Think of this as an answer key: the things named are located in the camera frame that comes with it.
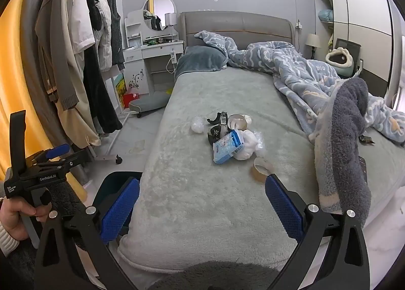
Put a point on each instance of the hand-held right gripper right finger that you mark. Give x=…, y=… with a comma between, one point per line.
x=283, y=207

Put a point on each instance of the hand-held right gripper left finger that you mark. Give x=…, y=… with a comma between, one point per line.
x=120, y=211

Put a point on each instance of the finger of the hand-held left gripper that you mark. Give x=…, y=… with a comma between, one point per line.
x=76, y=158
x=58, y=150

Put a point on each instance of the brown tape roll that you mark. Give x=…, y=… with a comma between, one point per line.
x=262, y=163

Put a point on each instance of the clear bubble wrap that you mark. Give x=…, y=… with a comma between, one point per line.
x=261, y=147

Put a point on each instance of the blue tissue packet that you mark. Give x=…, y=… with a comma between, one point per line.
x=226, y=147

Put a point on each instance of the cardboard tape roll core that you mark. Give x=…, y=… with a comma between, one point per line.
x=240, y=124

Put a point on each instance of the small cream tissue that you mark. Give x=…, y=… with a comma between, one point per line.
x=248, y=119

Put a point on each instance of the black curved plastic piece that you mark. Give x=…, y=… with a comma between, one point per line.
x=216, y=118

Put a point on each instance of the person's left hand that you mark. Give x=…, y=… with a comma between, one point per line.
x=12, y=217

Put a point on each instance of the white clothes rack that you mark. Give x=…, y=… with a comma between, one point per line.
x=110, y=147

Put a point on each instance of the beige long coat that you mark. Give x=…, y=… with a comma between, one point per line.
x=79, y=119

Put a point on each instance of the translucent plastic scrap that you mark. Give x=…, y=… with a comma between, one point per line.
x=137, y=146

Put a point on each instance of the grey bed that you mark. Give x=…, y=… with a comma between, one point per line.
x=205, y=198

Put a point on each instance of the yellow curtain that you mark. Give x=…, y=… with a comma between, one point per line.
x=12, y=71

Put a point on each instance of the red box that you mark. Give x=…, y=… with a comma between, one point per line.
x=129, y=98

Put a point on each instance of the yellow picture board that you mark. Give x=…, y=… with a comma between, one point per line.
x=120, y=87

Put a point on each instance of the black printed packet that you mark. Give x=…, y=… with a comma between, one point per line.
x=363, y=168

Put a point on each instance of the grey fuzzy pajamas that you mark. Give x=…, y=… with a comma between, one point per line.
x=215, y=277

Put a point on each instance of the black wrapper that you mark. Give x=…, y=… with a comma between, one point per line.
x=367, y=139

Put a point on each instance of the khaki jacket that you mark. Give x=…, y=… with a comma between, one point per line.
x=52, y=40

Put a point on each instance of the white puffer jacket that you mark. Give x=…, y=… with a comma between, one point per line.
x=104, y=40

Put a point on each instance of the white vanity desk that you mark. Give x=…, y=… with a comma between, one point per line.
x=137, y=52

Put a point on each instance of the blue patterned duvet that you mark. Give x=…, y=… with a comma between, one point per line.
x=294, y=71

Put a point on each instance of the white shirt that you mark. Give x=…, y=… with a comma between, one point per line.
x=80, y=14

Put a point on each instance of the grey knit vest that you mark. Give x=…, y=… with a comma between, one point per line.
x=115, y=24

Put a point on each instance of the white power strip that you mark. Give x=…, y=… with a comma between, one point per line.
x=172, y=56

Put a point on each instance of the cream plush cushion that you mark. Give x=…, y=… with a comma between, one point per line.
x=346, y=63

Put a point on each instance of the grey-blue pillow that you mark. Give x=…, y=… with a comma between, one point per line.
x=199, y=59

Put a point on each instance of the silver vanity lamp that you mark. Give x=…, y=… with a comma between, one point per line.
x=170, y=18

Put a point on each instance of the beige table lamp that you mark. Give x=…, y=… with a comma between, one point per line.
x=313, y=40

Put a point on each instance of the round vanity mirror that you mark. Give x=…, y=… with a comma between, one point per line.
x=158, y=8

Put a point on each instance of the black chair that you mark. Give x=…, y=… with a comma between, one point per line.
x=354, y=46

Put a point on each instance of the blue plush toy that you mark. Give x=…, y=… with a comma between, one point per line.
x=326, y=15

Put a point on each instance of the white wardrobe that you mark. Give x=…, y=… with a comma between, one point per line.
x=364, y=24

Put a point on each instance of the wall socket with plug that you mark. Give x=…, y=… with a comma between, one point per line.
x=299, y=25

